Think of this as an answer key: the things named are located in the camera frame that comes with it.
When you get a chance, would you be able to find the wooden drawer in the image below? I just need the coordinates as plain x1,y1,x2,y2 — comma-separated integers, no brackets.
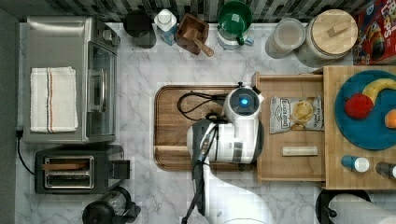
251,72,325,182

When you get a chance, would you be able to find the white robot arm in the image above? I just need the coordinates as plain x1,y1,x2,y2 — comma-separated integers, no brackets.
187,85,275,224

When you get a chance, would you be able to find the white stick in drawer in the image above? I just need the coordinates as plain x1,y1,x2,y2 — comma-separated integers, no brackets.
282,147,318,157

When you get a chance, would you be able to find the wooden drawer cabinet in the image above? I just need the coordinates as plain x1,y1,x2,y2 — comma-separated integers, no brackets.
322,65,395,190

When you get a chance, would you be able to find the wooden cutting board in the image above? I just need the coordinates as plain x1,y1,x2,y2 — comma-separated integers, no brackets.
154,85,253,171

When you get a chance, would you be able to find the wooden box with pestle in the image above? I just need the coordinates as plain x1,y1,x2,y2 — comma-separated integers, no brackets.
176,13,214,57

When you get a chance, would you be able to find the chips bag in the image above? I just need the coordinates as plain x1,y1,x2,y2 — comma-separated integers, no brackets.
270,95,324,133

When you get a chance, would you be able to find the white blue milk carton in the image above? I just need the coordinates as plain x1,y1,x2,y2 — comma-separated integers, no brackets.
154,9,177,46

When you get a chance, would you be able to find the green mug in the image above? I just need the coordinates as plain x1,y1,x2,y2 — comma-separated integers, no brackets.
218,0,254,50

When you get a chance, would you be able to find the dark pepper grinder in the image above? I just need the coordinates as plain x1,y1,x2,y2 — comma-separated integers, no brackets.
123,10,157,49

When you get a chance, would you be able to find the clear glass jar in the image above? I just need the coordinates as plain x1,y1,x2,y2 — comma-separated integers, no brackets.
265,18,305,59

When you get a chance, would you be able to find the black french press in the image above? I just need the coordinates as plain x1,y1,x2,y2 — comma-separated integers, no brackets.
82,187,141,224

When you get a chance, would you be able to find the stainless steel toaster oven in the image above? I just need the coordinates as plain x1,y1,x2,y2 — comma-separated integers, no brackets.
23,16,120,144

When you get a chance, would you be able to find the white striped dish towel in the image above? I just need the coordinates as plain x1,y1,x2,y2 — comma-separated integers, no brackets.
30,66,78,133

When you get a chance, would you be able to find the black two-slot toaster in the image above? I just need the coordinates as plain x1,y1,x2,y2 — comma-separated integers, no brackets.
35,144,131,194

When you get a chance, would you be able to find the jar with wooden lid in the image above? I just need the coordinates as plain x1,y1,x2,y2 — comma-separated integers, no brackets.
295,9,358,67

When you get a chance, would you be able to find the red apple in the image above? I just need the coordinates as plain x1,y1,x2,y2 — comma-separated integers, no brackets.
344,93,374,119

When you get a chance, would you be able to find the paper towel roll holder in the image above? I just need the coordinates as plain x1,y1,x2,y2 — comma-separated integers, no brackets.
315,189,396,224

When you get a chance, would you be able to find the blue white shaker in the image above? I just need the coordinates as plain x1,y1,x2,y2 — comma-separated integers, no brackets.
341,155,370,173

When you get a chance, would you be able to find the blue plate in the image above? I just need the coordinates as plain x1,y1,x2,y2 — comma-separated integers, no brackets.
334,70,396,150

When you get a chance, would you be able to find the yellow banana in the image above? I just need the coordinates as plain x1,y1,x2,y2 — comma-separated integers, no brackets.
362,78,396,104

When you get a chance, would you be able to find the red cereal box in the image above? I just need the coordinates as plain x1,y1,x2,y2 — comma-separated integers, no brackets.
353,0,396,65

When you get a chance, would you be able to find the orange fruit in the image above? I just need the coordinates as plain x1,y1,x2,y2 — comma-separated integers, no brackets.
385,109,396,129

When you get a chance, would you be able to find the dark shaker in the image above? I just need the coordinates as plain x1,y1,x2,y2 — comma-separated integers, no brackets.
375,161,396,179

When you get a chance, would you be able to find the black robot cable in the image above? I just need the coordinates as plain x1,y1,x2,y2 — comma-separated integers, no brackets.
177,91,230,224

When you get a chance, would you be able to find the black power cord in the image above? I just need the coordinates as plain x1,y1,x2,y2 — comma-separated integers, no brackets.
15,129,35,175

